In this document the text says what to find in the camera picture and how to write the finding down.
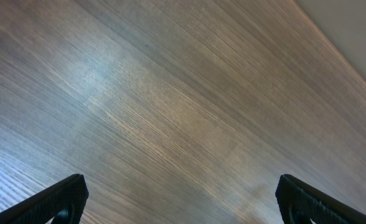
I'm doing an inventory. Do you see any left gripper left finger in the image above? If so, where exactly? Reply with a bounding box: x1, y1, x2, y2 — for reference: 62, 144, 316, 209
0, 174, 89, 224

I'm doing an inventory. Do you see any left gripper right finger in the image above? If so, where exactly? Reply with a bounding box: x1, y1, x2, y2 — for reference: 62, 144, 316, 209
275, 174, 366, 224

